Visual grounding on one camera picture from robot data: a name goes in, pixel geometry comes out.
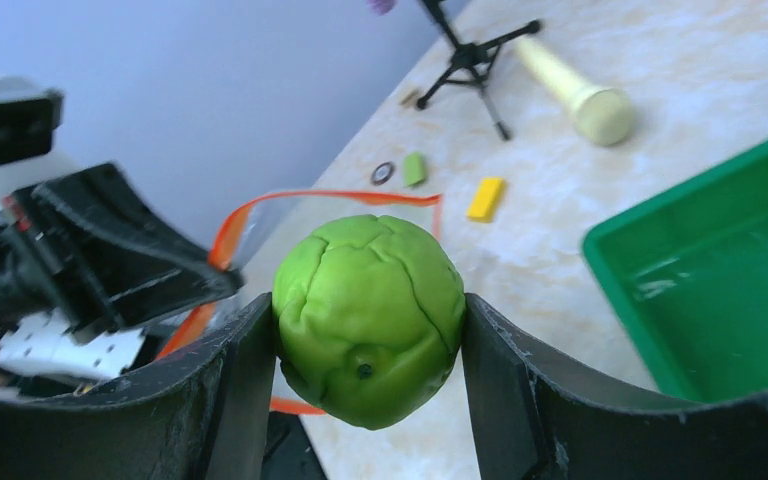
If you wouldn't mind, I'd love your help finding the purple microphone on tripod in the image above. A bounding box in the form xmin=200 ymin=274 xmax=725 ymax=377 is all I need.
xmin=367 ymin=0 xmax=544 ymax=142

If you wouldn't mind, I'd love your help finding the yellow block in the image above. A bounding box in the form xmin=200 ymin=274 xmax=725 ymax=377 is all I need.
xmin=466 ymin=177 xmax=507 ymax=223

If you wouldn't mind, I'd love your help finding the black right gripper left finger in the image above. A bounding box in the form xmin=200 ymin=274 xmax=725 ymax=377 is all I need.
xmin=0 ymin=294 xmax=275 ymax=479

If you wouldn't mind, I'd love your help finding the light green block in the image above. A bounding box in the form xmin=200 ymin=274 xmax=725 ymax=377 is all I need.
xmin=402 ymin=152 xmax=427 ymax=188

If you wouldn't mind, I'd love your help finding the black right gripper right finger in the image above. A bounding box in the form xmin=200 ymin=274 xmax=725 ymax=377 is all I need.
xmin=462 ymin=294 xmax=768 ymax=479

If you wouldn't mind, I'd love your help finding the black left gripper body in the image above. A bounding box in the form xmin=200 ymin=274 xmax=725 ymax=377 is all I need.
xmin=0 ymin=198 xmax=74 ymax=339

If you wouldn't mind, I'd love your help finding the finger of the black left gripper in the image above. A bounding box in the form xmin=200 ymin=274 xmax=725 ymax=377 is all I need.
xmin=12 ymin=162 xmax=243 ymax=332

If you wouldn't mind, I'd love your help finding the small wooden block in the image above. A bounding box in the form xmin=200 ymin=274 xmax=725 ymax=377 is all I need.
xmin=398 ymin=88 xmax=421 ymax=108

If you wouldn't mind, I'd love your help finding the cream toy microphone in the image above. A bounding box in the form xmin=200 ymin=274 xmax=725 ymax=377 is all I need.
xmin=514 ymin=36 xmax=636 ymax=147

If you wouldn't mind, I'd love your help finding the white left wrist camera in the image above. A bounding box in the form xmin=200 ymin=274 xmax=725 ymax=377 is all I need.
xmin=0 ymin=76 xmax=64 ymax=166

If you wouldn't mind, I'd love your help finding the clear zip bag orange zipper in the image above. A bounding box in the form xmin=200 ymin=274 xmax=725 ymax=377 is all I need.
xmin=155 ymin=190 xmax=444 ymax=417

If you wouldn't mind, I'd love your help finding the green cabbage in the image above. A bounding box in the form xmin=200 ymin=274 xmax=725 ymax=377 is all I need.
xmin=272 ymin=214 xmax=466 ymax=430

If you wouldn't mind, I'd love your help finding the green plastic tray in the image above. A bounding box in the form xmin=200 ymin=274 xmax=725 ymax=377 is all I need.
xmin=582 ymin=140 xmax=768 ymax=402

